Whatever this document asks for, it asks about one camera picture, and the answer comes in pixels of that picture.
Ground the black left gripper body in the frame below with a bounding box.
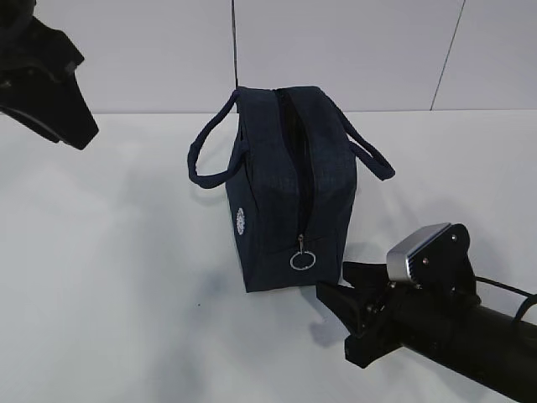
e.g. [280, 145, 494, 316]
[1, 1, 84, 109]

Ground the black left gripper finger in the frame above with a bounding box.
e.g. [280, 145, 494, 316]
[1, 68, 99, 150]

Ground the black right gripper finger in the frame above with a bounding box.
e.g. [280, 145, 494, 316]
[342, 261, 390, 290]
[315, 281, 380, 338]

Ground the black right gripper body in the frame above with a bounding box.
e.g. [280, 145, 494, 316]
[344, 281, 424, 369]

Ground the dark blue lunch bag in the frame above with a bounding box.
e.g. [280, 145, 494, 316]
[187, 86, 395, 293]

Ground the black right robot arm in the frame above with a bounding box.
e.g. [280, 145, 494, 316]
[315, 262, 536, 402]

